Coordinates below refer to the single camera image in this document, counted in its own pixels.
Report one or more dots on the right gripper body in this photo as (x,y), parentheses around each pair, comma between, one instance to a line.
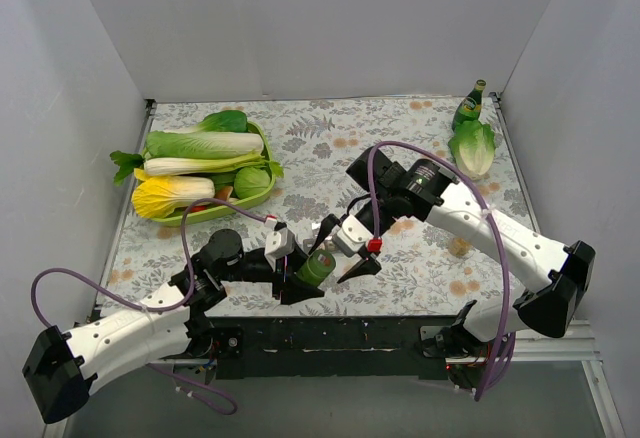
(386,215)

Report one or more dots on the yellow cabbage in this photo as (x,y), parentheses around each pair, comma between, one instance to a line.
(159,196)

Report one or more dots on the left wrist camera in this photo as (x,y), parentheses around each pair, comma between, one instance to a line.
(279,243)

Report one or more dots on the green napa cabbage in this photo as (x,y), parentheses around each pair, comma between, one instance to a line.
(202,145)

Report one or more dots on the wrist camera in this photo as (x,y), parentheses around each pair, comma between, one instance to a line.
(351,236)
(279,243)

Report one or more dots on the green pill bottle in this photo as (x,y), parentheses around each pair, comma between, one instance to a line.
(319,265)

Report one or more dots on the clear amber pill bottle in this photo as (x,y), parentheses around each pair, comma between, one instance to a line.
(459,247)

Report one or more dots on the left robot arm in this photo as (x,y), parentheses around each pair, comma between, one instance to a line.
(64,369)

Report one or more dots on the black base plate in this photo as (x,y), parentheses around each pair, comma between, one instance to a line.
(361,346)

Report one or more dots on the green glass bottle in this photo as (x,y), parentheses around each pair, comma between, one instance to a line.
(470,107)

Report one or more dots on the green lettuce head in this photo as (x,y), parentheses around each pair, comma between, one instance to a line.
(473,148)

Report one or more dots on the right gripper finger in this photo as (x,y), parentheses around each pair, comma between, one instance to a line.
(326,226)
(364,267)

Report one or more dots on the white stalk bok choy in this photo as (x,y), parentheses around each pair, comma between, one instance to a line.
(127,163)

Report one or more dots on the dark green leafy vegetable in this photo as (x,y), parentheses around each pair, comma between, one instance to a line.
(234,121)

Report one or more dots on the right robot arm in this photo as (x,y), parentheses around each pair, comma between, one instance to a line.
(553,276)

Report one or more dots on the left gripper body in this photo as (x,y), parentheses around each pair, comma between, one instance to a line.
(279,274)

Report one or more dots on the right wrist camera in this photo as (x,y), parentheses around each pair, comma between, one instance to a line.
(351,236)

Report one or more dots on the round green cabbage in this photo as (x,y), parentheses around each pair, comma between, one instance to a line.
(251,181)

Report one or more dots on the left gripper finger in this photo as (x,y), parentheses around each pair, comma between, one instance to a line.
(293,291)
(298,256)

